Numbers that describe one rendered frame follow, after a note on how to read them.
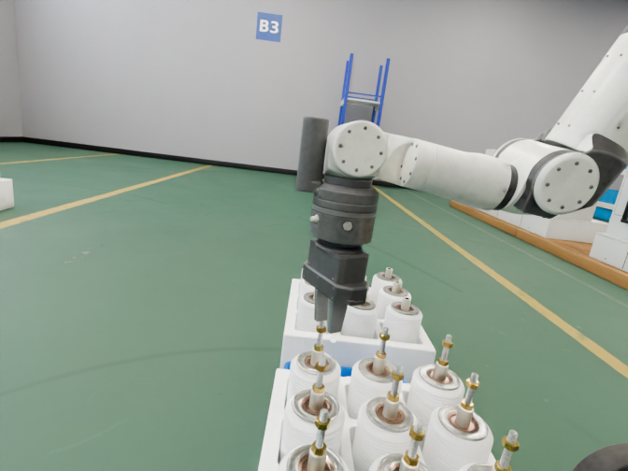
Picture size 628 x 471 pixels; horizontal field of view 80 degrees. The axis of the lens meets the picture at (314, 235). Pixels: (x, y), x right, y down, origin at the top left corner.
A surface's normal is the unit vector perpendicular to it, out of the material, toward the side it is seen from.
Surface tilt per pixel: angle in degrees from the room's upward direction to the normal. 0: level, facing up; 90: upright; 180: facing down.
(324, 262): 90
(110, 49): 90
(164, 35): 90
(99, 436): 0
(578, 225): 90
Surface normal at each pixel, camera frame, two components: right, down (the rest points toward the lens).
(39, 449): 0.12, -0.96
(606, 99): -0.67, -0.07
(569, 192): 0.02, 0.38
